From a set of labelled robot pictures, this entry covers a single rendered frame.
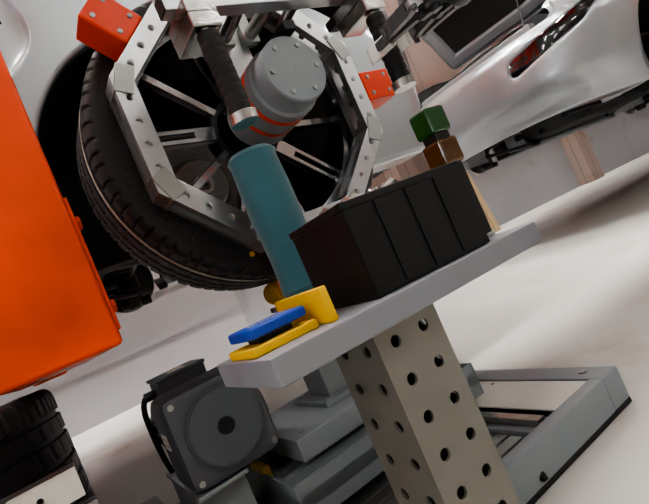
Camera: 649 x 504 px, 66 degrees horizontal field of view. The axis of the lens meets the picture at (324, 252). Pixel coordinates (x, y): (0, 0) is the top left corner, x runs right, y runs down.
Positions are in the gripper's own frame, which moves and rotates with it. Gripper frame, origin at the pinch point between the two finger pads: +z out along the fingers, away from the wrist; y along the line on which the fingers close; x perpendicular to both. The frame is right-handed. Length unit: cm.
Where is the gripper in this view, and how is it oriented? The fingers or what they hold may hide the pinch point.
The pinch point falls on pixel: (388, 46)
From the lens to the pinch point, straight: 100.3
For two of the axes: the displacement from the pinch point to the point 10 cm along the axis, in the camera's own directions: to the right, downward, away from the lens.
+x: -4.0, -9.2, 0.2
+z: -4.8, 2.2, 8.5
